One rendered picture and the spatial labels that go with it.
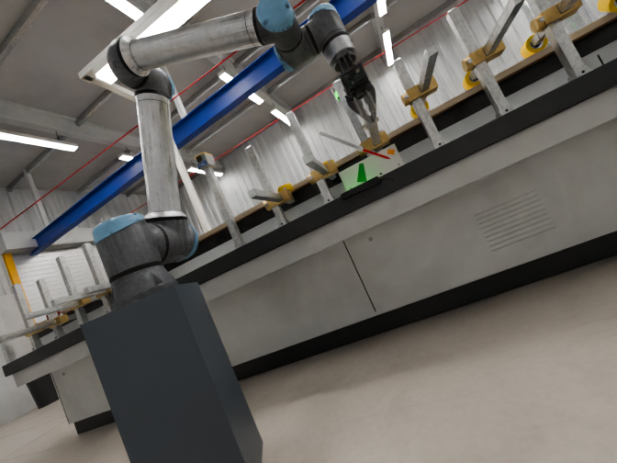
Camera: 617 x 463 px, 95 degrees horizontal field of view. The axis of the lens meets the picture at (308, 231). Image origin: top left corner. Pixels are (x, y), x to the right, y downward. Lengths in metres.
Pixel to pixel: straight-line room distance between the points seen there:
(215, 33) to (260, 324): 1.39
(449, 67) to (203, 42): 8.53
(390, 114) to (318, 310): 7.76
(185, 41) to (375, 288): 1.26
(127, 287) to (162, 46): 0.71
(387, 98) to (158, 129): 8.16
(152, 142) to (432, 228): 1.24
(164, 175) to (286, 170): 8.35
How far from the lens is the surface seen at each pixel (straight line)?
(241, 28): 0.97
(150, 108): 1.24
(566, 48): 1.50
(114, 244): 1.00
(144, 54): 1.13
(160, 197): 1.15
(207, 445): 0.96
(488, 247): 1.53
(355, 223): 1.28
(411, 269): 1.49
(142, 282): 0.95
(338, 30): 1.03
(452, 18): 1.48
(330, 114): 9.27
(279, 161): 9.54
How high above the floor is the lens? 0.52
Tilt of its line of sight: 5 degrees up
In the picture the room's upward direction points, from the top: 24 degrees counter-clockwise
